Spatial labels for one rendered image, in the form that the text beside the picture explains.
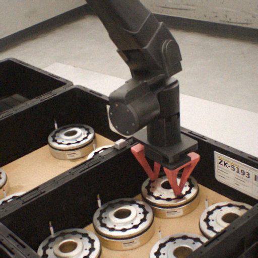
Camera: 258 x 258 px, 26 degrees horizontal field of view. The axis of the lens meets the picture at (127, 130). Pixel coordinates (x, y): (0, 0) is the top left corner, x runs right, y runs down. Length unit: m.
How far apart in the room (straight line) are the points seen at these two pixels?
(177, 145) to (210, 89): 2.43
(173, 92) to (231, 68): 2.74
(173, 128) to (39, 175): 0.35
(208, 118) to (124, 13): 0.77
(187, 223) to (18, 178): 0.38
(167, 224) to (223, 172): 0.14
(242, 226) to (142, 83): 0.26
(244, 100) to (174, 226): 2.29
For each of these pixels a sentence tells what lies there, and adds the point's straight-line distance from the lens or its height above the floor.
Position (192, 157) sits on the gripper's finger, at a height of 0.93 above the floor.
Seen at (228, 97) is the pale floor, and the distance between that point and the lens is 3.24.
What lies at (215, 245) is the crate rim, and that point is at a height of 0.93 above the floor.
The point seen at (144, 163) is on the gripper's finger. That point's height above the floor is 0.91.
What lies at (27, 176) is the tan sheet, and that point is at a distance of 1.15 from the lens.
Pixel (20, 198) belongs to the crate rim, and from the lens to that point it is 0.91.
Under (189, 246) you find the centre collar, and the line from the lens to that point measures 0.86.
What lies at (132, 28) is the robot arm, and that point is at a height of 1.17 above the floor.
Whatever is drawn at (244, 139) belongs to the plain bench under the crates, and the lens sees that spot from 1.44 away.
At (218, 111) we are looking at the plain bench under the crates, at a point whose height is 0.70.
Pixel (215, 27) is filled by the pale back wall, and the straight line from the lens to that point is 4.18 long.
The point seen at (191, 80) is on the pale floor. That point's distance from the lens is 3.48.
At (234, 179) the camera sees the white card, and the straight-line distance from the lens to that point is 0.98.
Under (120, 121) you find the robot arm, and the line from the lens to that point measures 0.85.
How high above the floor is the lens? 1.43
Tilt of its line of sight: 29 degrees down
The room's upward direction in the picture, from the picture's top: 7 degrees counter-clockwise
